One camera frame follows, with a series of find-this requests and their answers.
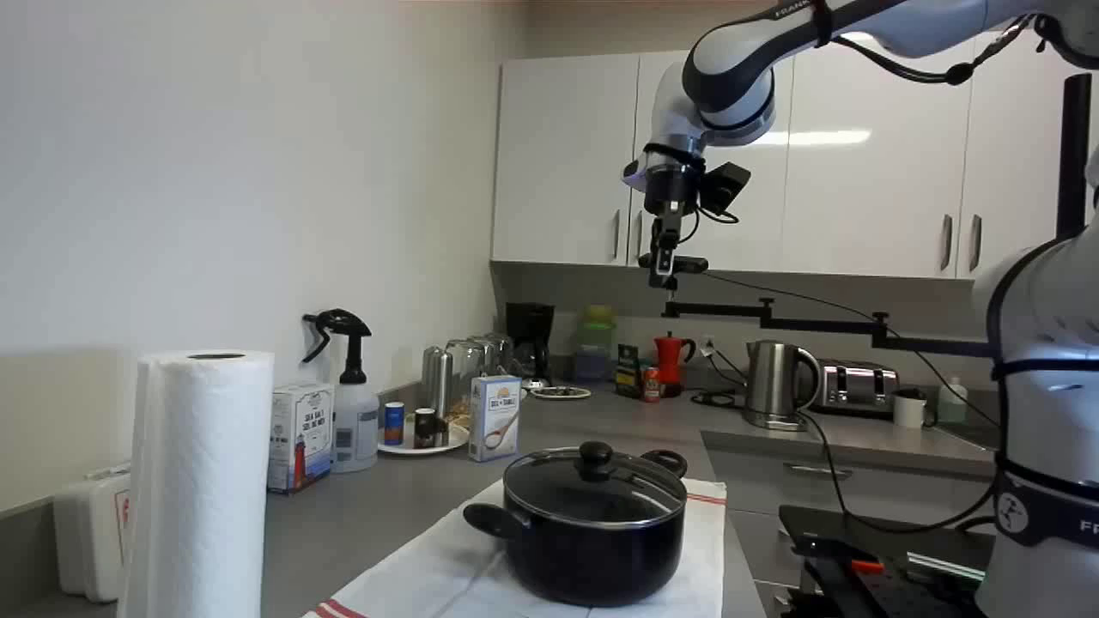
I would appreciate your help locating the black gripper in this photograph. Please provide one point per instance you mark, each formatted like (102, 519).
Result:
(670, 192)

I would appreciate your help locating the glass pot lid black knob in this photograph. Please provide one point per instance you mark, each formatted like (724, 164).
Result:
(596, 483)

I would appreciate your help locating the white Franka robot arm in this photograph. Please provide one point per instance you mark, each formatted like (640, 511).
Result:
(732, 69)

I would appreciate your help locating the red moka pot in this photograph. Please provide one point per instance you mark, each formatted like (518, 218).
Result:
(675, 361)

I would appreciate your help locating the green translucent container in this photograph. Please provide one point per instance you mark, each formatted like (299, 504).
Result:
(593, 344)

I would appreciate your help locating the black coffee machine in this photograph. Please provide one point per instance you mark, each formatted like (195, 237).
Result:
(532, 337)

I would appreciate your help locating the stainless steel electric kettle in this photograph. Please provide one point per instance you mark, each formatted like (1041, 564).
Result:
(779, 386)

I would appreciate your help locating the small flat dish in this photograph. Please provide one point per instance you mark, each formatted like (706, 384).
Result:
(559, 394)

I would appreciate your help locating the silver toaster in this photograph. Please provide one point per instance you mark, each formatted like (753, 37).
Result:
(858, 386)

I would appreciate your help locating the white carton orange blue print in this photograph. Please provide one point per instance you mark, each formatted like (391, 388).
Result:
(495, 418)

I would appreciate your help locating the white cup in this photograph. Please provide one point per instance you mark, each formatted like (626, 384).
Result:
(913, 410)

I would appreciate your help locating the white round plate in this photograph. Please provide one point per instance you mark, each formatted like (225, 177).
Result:
(440, 447)

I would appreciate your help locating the dark spice jar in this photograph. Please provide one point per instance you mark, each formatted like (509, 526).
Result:
(427, 429)

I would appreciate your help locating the black cooking pot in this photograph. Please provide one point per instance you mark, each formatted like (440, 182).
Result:
(596, 564)

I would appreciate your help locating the spice jar blue label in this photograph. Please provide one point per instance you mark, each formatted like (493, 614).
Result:
(393, 423)

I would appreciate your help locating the clear spray bottle black trigger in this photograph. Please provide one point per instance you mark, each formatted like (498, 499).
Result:
(351, 418)

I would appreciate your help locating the black perforated workbench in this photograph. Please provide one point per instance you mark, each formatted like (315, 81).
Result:
(881, 560)

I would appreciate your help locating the white towel red stripes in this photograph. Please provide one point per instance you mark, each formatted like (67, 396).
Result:
(433, 573)

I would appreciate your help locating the white carton red print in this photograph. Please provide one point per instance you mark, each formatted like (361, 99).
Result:
(299, 438)

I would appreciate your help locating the black vertical pole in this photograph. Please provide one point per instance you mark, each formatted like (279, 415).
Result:
(1072, 155)

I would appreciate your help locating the white paper towel roll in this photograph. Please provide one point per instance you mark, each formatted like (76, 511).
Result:
(202, 491)

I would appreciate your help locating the white napkin box red logo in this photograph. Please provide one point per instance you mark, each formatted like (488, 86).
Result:
(94, 535)

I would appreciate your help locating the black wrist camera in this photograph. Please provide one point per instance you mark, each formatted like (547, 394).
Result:
(727, 187)

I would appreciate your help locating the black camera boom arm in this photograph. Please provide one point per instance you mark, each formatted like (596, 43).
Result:
(826, 323)

